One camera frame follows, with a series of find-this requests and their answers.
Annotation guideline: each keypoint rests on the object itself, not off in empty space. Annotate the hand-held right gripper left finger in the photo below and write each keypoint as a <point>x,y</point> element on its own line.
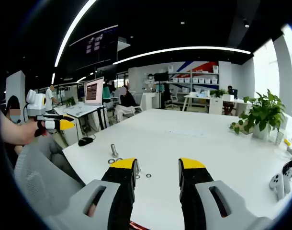
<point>119,191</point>

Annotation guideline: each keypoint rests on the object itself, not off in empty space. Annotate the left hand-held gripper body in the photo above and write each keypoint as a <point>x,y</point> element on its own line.
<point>36,103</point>

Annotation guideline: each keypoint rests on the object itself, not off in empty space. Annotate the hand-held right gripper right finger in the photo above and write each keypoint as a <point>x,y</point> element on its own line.
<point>196,187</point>

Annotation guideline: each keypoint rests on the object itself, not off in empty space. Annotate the person's left hand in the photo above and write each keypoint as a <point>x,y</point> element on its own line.
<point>30,131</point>

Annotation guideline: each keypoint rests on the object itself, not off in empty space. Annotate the small green desk plant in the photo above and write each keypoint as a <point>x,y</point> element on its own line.
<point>70,101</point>
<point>219,93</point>

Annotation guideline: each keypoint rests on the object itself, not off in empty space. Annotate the black computer mouse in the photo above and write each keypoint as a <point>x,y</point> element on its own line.
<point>85,141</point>

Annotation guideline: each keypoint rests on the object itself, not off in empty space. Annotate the white computer monitor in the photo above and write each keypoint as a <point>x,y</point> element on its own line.
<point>94,92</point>

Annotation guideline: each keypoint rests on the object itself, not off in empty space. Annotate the clear plastic strip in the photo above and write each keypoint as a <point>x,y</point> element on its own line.
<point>184,133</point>

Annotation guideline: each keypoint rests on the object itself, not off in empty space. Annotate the grey mesh office chair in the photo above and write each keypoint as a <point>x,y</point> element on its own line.
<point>40,182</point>

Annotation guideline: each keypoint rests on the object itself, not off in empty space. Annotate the white ceiling light strip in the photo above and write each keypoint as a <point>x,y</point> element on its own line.
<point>69,31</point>
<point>184,49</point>

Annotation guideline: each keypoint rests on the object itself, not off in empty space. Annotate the dark hanging display screen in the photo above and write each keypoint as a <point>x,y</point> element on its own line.
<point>95,48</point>

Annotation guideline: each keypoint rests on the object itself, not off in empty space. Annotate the long white office desk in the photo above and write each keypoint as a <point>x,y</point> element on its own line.
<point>215,104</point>

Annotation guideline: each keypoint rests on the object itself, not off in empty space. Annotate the white office chair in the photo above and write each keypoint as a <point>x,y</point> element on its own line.
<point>172,100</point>

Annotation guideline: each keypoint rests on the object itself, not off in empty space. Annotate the green potted plant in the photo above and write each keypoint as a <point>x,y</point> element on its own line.
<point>265,112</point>

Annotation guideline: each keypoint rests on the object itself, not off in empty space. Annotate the white storage shelf with bins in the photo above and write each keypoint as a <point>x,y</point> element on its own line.
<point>196,79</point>

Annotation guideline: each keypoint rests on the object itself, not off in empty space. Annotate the black screen on stand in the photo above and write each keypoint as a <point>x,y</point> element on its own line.
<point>161,77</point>

